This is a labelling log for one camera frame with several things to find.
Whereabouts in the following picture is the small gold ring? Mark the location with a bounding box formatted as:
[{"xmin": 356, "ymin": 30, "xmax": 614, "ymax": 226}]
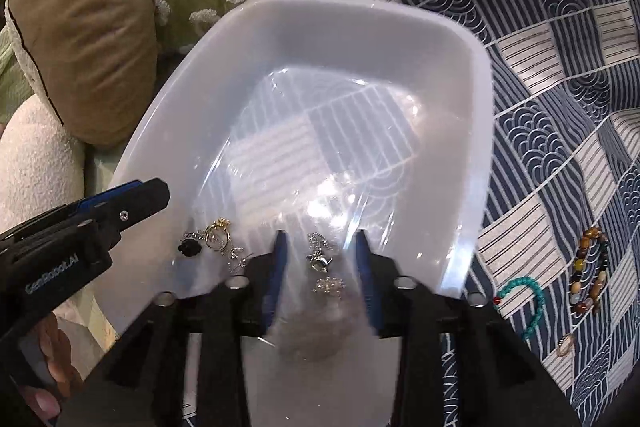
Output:
[{"xmin": 204, "ymin": 217, "xmax": 232, "ymax": 253}]

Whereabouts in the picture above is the white translucent plastic tray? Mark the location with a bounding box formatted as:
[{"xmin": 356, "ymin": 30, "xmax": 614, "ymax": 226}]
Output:
[{"xmin": 93, "ymin": 0, "xmax": 494, "ymax": 426}]

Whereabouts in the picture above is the silver ring blue stone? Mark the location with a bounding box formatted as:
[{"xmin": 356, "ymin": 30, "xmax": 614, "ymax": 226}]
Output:
[{"xmin": 178, "ymin": 232, "xmax": 203, "ymax": 258}]

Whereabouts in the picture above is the silver ornate earring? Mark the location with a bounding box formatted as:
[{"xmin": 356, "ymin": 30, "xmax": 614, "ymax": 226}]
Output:
[{"xmin": 226, "ymin": 247, "xmax": 250, "ymax": 274}]

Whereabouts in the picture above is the person's hand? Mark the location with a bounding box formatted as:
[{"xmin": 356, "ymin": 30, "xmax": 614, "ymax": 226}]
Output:
[{"xmin": 20, "ymin": 313, "xmax": 82, "ymax": 425}]

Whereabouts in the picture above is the white boucle cushion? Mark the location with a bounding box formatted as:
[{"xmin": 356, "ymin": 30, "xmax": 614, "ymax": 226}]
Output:
[{"xmin": 0, "ymin": 95, "xmax": 85, "ymax": 232}]

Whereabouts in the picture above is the light green quilted bedspread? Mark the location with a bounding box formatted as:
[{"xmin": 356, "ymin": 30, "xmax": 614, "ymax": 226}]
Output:
[{"xmin": 0, "ymin": 26, "xmax": 34, "ymax": 126}]

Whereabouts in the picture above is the brown cushion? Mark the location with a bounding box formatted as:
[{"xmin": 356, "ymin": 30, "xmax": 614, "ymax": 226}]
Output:
[{"xmin": 6, "ymin": 0, "xmax": 157, "ymax": 147}]

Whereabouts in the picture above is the navy white patterned cloth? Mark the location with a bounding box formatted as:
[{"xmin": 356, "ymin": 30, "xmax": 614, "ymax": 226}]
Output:
[{"xmin": 286, "ymin": 0, "xmax": 640, "ymax": 427}]

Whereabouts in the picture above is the turquoise bead bracelet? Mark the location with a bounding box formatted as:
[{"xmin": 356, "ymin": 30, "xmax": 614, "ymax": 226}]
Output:
[{"xmin": 491, "ymin": 274, "xmax": 547, "ymax": 343}]

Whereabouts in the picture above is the multicolour stone bead bracelet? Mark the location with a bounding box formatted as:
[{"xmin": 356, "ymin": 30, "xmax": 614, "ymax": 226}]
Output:
[{"xmin": 568, "ymin": 225, "xmax": 612, "ymax": 317}]

